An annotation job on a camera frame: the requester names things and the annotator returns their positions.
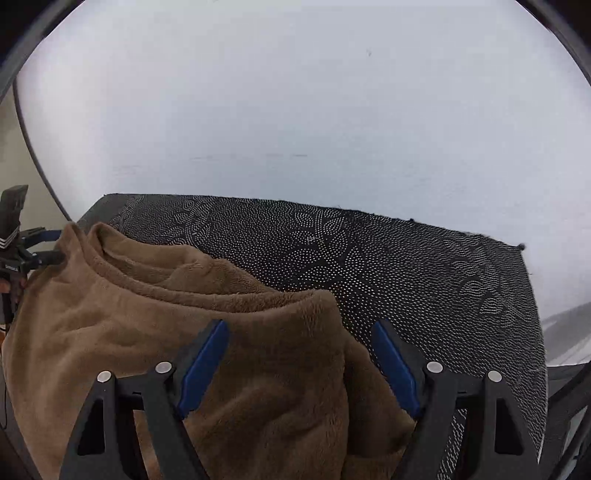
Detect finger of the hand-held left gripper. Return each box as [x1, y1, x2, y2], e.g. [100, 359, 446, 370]
[21, 228, 63, 247]
[19, 251, 65, 274]

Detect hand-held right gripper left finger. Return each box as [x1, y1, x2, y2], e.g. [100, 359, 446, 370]
[59, 319, 230, 480]

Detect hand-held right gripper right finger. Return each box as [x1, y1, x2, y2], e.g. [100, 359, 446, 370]
[372, 319, 541, 480]

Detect brown fleece garment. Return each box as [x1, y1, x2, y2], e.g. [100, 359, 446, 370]
[2, 222, 416, 480]

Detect black dotted pattern mat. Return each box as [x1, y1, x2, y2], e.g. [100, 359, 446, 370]
[76, 193, 550, 480]

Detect black metal table frame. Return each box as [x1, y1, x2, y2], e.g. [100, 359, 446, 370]
[547, 364, 591, 480]

